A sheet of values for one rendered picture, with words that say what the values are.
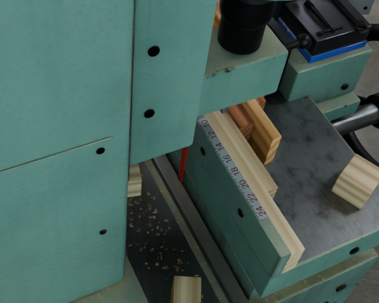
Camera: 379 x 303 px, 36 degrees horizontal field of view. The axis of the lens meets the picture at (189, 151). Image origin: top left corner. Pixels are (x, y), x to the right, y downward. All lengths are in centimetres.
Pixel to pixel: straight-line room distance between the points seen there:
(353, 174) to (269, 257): 17
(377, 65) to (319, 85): 151
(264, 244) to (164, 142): 17
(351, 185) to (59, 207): 38
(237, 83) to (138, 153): 15
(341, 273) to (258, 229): 21
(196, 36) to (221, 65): 13
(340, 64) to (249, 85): 22
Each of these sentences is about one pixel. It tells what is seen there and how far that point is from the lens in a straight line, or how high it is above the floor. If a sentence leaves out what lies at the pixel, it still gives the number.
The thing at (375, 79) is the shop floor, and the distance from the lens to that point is 234.
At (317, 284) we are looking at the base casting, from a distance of 84.
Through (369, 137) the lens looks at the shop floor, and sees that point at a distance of 213.
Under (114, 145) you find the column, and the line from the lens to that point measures 53.
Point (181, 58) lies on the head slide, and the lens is 55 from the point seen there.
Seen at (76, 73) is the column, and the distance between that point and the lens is 45.
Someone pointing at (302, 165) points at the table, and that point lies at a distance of 81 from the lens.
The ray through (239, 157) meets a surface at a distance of 73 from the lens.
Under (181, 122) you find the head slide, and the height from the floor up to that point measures 105.
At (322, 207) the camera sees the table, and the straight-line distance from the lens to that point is 78.
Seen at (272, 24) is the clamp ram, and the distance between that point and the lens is 84.
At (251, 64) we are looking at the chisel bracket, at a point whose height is 107.
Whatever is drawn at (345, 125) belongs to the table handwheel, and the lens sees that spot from 98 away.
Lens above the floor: 153
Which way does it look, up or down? 53 degrees down
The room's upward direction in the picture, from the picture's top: 10 degrees clockwise
